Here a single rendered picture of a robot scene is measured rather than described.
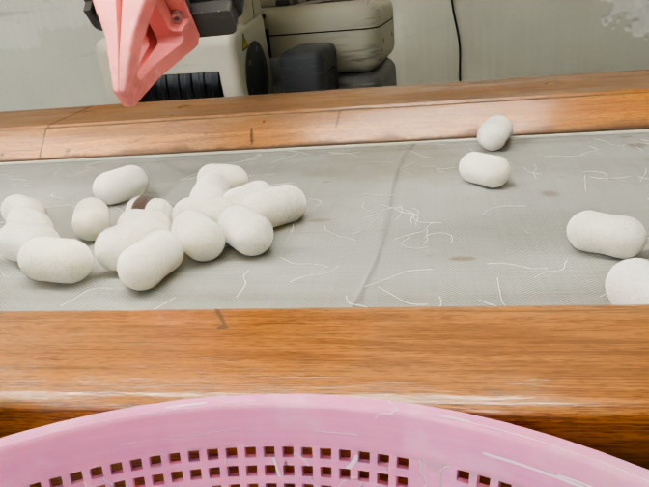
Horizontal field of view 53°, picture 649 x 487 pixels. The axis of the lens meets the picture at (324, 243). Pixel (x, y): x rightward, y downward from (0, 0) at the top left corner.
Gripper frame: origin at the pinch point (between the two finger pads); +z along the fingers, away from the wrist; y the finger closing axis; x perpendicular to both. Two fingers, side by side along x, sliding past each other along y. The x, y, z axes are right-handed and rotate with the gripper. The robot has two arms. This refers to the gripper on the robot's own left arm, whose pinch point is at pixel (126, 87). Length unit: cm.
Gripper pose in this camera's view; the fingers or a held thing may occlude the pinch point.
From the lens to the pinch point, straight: 38.9
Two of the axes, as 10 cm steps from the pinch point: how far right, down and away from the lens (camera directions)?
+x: 1.7, 4.4, 8.8
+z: -0.4, 9.0, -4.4
